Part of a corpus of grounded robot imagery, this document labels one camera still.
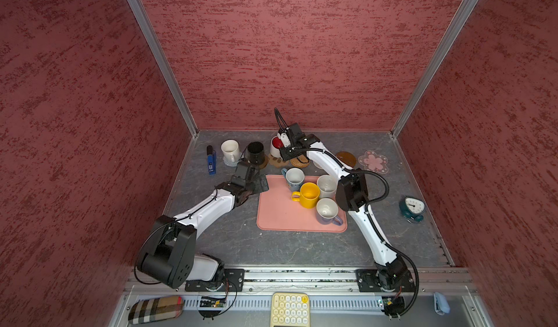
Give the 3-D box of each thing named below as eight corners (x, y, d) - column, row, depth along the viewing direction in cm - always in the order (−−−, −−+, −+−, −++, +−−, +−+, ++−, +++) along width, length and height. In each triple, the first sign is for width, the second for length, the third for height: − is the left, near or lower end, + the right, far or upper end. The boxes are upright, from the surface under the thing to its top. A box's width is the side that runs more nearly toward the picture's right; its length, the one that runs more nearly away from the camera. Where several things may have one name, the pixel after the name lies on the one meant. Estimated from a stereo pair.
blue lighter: (210, 175, 104) (208, 170, 101) (208, 150, 114) (206, 145, 111) (218, 173, 105) (216, 168, 102) (215, 149, 115) (213, 144, 112)
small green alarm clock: (403, 223, 90) (409, 218, 86) (395, 201, 97) (400, 196, 92) (424, 223, 90) (431, 218, 86) (415, 202, 97) (421, 196, 93)
